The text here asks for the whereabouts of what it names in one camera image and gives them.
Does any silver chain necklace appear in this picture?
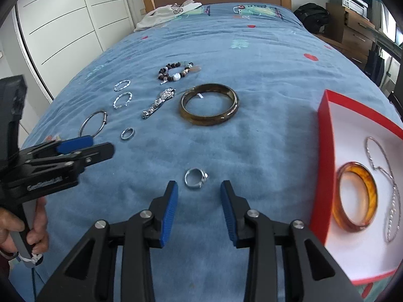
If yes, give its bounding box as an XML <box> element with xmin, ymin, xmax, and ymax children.
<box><xmin>365</xmin><ymin>137</ymin><xmax>403</xmax><ymax>244</ymax></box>

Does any white wardrobe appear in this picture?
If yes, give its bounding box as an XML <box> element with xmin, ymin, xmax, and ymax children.
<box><xmin>14</xmin><ymin>0</ymin><xmax>134</xmax><ymax>101</ymax></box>

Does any printed blue blanket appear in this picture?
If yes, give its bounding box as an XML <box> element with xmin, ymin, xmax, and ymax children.
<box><xmin>19</xmin><ymin>3</ymin><xmax>403</xmax><ymax>302</ymax></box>

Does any silver wristwatch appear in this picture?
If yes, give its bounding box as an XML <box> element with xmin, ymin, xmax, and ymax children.
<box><xmin>142</xmin><ymin>87</ymin><xmax>176</xmax><ymax>120</ymax></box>

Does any amber bangle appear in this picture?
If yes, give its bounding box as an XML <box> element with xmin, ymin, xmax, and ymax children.
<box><xmin>335</xmin><ymin>161</ymin><xmax>378</xmax><ymax>233</ymax></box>

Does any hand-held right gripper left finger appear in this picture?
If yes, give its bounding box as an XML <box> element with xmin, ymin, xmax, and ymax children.
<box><xmin>36</xmin><ymin>180</ymin><xmax>179</xmax><ymax>302</ymax></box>

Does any dark brown bangle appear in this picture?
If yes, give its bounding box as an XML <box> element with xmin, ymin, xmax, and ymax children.
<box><xmin>179</xmin><ymin>83</ymin><xmax>239</xmax><ymax>127</ymax></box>

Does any dark hanging bag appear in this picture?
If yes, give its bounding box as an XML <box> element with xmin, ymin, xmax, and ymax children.
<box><xmin>366</xmin><ymin>46</ymin><xmax>387</xmax><ymax>86</ymax></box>

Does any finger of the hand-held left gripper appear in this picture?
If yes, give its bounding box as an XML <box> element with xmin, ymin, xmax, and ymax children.
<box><xmin>58</xmin><ymin>142</ymin><xmax>115</xmax><ymax>177</ymax></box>
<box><xmin>19</xmin><ymin>135</ymin><xmax>94</xmax><ymax>162</ymax></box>

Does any brown beaded bracelet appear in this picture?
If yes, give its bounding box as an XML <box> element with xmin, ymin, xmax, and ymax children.
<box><xmin>157</xmin><ymin>61</ymin><xmax>202</xmax><ymax>85</ymax></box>

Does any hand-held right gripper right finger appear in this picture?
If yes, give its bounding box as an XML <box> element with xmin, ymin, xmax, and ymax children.
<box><xmin>220</xmin><ymin>180</ymin><xmax>364</xmax><ymax>302</ymax></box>

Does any person's left hand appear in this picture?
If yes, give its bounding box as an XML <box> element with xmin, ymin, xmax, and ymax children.
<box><xmin>0</xmin><ymin>197</ymin><xmax>50</xmax><ymax>260</ymax></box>

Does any silver ring with stone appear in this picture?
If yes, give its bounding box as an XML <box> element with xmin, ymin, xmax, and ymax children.
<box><xmin>184</xmin><ymin>168</ymin><xmax>209</xmax><ymax>190</ymax></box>

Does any black backpack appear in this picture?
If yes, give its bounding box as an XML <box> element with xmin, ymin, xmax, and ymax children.
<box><xmin>294</xmin><ymin>3</ymin><xmax>330</xmax><ymax>34</ymax></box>

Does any red cardboard box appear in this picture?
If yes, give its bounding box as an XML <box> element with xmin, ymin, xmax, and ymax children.
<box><xmin>309</xmin><ymin>90</ymin><xmax>403</xmax><ymax>285</ymax></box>

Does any wooden drawer cabinet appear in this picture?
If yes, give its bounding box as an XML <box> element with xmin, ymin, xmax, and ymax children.
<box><xmin>316</xmin><ymin>3</ymin><xmax>377</xmax><ymax>67</ymax></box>

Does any thin silver bangle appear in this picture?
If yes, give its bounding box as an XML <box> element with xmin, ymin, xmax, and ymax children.
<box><xmin>79</xmin><ymin>110</ymin><xmax>108</xmax><ymax>138</ymax></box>

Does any white garment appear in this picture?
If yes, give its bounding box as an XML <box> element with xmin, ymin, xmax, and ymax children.
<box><xmin>134</xmin><ymin>0</ymin><xmax>203</xmax><ymax>32</ymax></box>

